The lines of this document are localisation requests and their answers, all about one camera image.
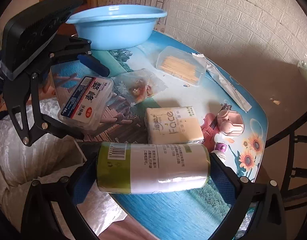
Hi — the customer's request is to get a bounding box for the small purple cap bottle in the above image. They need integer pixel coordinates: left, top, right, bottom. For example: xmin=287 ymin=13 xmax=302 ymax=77
xmin=212 ymin=142 xmax=228 ymax=163

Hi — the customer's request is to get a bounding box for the green white cylindrical can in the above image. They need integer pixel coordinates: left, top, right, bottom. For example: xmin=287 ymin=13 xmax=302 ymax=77
xmin=97 ymin=142 xmax=210 ymax=194

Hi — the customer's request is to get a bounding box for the light blue plastic basin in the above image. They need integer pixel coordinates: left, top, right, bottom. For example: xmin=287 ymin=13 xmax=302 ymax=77
xmin=66 ymin=4 xmax=168 ymax=50

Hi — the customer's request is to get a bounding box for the clear floss pick box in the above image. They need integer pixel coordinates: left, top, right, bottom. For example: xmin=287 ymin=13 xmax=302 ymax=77
xmin=58 ymin=76 xmax=113 ymax=131

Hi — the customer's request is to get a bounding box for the clear bag with hair clips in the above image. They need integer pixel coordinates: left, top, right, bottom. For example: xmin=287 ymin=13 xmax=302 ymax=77
xmin=111 ymin=69 xmax=167 ymax=106

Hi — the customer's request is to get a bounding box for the pink plastic holder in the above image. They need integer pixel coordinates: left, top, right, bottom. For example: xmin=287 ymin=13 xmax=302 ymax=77
xmin=217 ymin=109 xmax=245 ymax=137

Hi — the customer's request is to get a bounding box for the white long paper packet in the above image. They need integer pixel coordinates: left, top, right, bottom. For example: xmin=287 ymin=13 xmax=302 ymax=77
xmin=192 ymin=53 xmax=252 ymax=113

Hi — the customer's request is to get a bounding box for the clear toothpick box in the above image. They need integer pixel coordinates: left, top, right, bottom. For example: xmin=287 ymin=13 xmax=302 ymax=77
xmin=156 ymin=46 xmax=207 ymax=86

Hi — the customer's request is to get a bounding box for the small table with scenery print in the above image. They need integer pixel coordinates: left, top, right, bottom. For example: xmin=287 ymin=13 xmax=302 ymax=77
xmin=43 ymin=30 xmax=269 ymax=240

